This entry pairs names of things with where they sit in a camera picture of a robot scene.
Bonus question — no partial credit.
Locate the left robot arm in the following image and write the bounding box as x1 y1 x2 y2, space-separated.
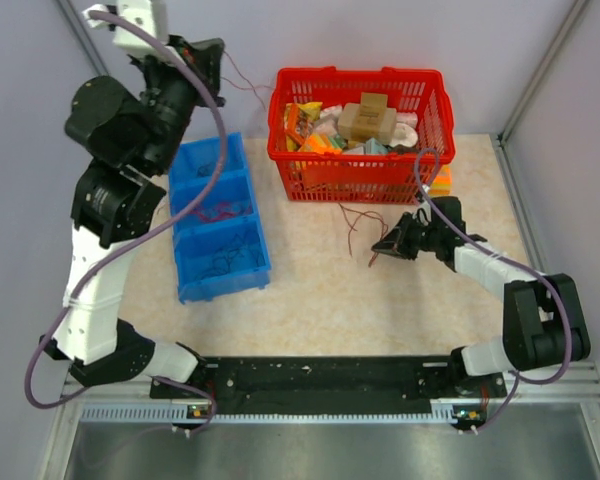
44 54 207 397

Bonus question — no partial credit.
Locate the brown cardboard box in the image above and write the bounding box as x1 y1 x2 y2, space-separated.
337 92 397 144

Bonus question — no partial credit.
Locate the blue plastic compartment bin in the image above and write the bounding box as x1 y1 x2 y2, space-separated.
172 132 271 303

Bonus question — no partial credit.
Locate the red plastic shopping basket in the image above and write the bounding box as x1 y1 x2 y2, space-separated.
267 66 456 204

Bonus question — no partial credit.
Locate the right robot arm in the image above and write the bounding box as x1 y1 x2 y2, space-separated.
372 196 591 396

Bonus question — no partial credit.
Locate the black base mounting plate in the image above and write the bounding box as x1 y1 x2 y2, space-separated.
150 355 506 416

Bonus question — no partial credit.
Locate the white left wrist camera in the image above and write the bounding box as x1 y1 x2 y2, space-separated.
82 0 174 62

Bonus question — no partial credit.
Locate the colourful sponge pack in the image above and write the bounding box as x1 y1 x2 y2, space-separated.
428 165 452 197

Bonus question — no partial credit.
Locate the grey slotted cable duct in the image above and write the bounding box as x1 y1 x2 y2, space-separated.
79 402 486 426

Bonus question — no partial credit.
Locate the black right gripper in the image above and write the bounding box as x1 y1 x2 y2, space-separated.
371 212 441 260

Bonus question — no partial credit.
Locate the thin black wire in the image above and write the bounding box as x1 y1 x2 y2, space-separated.
199 232 266 281

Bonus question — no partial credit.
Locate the teal sponge package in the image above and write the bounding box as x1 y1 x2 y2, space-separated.
364 138 388 155

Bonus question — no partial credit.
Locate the grey aluminium frame rail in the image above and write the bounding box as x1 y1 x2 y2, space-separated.
503 133 600 377

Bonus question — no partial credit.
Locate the orange sponge daddy box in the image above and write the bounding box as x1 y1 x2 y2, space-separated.
297 133 343 154

